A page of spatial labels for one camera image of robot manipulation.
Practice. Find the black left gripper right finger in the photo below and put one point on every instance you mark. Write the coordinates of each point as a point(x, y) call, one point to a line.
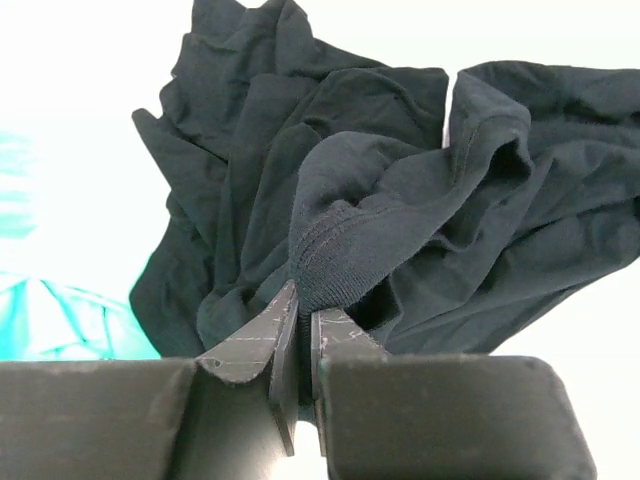
point(335, 335)

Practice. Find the green tank top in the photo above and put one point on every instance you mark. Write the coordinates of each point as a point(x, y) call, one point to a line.
point(64, 280)

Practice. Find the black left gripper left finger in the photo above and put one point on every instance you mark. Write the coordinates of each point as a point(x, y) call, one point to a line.
point(256, 378)

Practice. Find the black t shirt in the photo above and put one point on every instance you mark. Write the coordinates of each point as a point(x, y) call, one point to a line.
point(443, 215)

